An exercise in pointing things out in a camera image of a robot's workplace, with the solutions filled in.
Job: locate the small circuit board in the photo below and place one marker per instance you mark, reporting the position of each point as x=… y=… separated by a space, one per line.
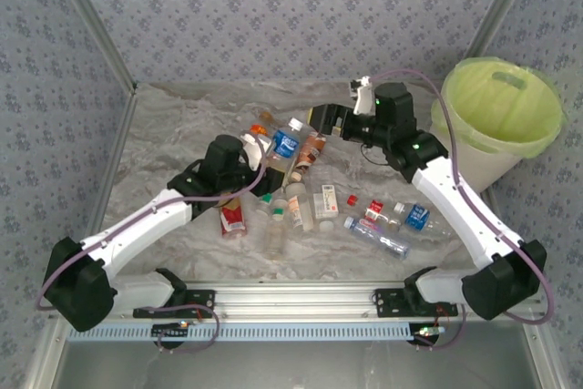
x=170 y=330
x=428 y=332

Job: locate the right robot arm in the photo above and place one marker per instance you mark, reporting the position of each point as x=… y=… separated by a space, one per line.
x=460 y=211

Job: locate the cream label translucent bottle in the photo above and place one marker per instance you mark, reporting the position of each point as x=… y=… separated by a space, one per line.
x=297 y=209

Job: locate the brown label bottle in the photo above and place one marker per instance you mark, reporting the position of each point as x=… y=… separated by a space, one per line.
x=309 y=152

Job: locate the large blue label bottle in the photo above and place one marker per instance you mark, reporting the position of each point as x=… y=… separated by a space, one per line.
x=285 y=143

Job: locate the long clear bottle blue cap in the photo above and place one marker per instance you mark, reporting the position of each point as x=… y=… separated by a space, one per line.
x=378 y=236

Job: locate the small green cap bottle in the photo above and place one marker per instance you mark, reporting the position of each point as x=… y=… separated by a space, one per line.
x=265 y=199

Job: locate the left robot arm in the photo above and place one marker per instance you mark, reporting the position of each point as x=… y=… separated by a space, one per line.
x=136 y=229

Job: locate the orange label bottle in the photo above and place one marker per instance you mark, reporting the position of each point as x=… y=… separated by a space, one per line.
x=258 y=128

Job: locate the tall green cap bottle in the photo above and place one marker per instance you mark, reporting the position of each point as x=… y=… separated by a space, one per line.
x=275 y=234

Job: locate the aluminium table side rail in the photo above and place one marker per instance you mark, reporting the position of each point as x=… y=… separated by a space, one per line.
x=539 y=361
x=110 y=170

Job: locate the aluminium frame post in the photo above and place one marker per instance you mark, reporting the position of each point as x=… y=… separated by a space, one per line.
x=95 y=20
x=501 y=6

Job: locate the aluminium mounting rail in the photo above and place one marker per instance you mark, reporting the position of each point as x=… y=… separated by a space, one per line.
x=291 y=298

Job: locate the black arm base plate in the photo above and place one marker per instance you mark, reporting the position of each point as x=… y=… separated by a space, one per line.
x=387 y=300
x=200 y=298

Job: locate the green plastic bin liner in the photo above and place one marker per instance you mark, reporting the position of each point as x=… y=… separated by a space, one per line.
x=501 y=102

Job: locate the small blue label bottle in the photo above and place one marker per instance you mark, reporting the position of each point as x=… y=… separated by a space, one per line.
x=416 y=217

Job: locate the grey metal panel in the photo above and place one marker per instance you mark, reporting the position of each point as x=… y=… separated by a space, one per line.
x=291 y=366

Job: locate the cream plastic bin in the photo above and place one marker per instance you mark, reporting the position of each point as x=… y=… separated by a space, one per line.
x=473 y=161

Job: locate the red bottle cap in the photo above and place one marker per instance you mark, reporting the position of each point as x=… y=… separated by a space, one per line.
x=351 y=200

